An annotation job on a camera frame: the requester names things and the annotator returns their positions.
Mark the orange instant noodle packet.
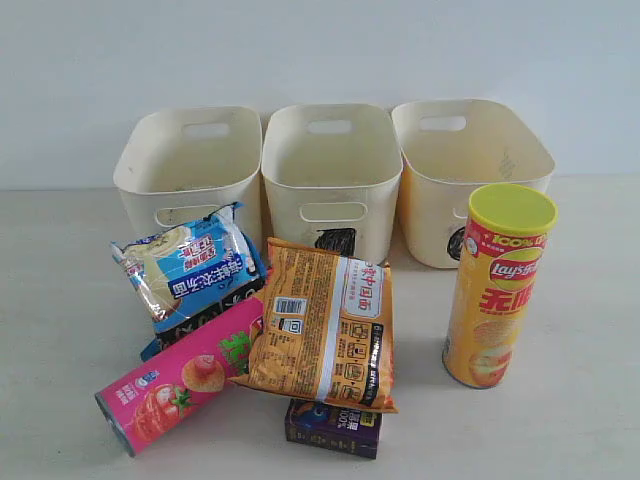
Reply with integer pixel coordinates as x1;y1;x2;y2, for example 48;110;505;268
232;238;397;413

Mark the blue instant noodle packet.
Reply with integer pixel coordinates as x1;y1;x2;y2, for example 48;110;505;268
111;202;267;361

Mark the pink Lays chips can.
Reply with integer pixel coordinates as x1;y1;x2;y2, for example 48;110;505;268
95;295;263;457

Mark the middle cream plastic bin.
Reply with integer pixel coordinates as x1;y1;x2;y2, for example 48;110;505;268
261;104;403;264

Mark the cream plastic bin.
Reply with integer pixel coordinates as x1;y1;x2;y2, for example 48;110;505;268
391;99;555;269
261;104;403;264
113;106;263;248

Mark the right cream plastic bin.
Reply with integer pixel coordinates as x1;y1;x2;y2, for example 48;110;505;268
391;99;555;269

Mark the left cream plastic bin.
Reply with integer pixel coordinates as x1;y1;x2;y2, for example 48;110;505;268
113;106;263;248

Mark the yellow Lays chips can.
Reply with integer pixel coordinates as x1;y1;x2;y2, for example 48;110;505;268
442;183;558;389

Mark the purple juice carton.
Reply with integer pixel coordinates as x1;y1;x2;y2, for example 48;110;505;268
284;399;382;459

